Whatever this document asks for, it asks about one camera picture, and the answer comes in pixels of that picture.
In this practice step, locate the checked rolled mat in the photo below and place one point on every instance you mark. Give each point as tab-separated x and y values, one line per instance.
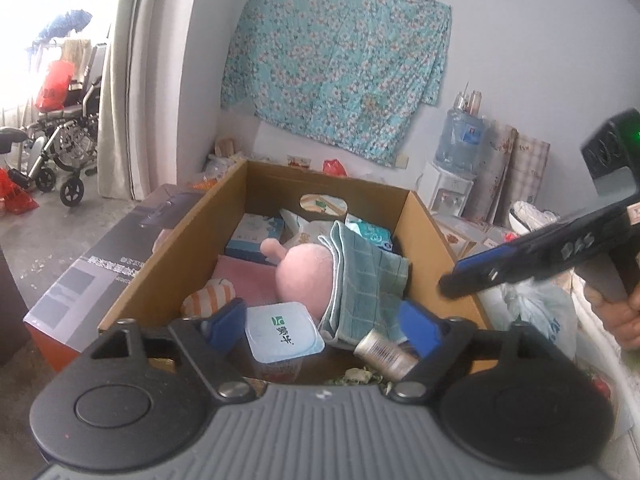
527	175

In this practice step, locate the orange striped plush toy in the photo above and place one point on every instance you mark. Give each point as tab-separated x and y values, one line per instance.
207	297

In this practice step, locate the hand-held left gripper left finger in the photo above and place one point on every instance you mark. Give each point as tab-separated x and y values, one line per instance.
227	320

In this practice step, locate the person's right hand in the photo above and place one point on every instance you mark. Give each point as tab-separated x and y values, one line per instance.
622	317

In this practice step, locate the blue tarp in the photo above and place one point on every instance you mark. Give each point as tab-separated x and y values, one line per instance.
65	22

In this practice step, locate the plain pink cloth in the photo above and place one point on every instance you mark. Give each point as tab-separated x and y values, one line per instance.
250	280

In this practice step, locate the white yogurt cup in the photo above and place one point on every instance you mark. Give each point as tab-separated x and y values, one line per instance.
282	332

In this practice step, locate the large red bag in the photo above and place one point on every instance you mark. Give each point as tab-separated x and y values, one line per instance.
52	85

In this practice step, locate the blue checked towel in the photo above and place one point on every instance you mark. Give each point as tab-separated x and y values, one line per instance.
360	280

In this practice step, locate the wheelchair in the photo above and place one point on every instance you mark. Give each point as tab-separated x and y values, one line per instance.
65	135

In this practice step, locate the white water dispenser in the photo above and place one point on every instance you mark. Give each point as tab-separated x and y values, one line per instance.
447	190

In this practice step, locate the red bag on floor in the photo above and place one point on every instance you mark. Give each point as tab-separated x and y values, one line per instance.
15	195

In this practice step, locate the brown cardboard box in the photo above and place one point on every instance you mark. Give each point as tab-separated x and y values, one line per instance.
150	280

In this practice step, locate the dark cabinet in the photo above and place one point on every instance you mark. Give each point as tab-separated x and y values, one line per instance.
12	310

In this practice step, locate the blue face mask box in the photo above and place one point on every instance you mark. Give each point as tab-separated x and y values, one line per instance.
250	240

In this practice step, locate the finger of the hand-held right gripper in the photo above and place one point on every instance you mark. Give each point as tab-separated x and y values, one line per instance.
482	259
470	280

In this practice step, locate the large black orange carton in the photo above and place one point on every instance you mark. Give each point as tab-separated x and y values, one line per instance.
100	270

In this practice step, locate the white curtain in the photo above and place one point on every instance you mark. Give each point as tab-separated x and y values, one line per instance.
150	85

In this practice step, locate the white wall socket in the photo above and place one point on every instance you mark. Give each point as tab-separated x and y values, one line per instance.
401	161

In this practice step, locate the clear plastic bag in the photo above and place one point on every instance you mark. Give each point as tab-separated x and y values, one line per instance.
220	167

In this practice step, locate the small red plastic bag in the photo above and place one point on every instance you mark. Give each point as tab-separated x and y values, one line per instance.
334	167

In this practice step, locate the silver metal can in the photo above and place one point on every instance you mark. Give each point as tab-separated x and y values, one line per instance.
385	355

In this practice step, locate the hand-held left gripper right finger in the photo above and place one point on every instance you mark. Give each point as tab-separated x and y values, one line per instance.
417	325

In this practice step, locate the white blue plastic bag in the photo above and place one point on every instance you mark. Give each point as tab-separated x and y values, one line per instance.
540	320

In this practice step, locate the pink plush toy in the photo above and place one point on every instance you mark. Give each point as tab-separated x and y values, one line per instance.
305	280

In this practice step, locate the teal tissue pack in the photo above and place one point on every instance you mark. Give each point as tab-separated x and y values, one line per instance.
370	232

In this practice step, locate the white box red flower print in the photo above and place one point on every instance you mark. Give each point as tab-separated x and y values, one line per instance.
465	237

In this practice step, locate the teal floral wall cloth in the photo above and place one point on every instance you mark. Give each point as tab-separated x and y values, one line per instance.
340	60

